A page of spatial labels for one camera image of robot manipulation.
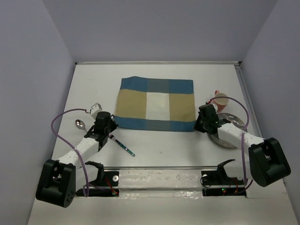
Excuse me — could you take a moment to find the fork with teal handle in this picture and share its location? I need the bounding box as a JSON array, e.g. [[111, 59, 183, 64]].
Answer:
[[109, 134, 135, 157]]

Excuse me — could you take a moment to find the pink cup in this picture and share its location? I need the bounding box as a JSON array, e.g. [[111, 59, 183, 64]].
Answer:
[[211, 90, 229, 113]]

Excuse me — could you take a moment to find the dark patterned plate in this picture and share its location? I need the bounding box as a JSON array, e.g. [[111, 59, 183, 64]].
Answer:
[[208, 113, 247, 149]]

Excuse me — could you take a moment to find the blue beige checked cloth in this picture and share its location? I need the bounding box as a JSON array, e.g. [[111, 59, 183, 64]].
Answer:
[[114, 76, 196, 132]]

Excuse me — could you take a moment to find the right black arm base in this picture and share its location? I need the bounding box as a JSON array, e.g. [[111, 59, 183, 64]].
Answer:
[[200, 170, 247, 197]]

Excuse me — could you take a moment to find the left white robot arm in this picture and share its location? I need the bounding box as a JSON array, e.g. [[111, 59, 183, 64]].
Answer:
[[36, 111, 118, 208]]

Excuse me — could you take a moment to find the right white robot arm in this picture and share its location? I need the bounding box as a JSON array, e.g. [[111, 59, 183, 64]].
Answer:
[[195, 104, 291, 187]]

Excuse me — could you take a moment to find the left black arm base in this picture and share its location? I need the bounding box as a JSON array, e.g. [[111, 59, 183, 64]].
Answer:
[[75, 170, 120, 197]]

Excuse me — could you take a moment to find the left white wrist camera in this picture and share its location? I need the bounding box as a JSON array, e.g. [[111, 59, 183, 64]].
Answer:
[[90, 103, 102, 120]]

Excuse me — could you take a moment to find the spoon with teal handle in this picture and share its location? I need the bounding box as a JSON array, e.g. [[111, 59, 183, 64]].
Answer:
[[75, 119, 88, 133]]

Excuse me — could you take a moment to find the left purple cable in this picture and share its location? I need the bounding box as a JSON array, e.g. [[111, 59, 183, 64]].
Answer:
[[51, 108, 118, 197]]

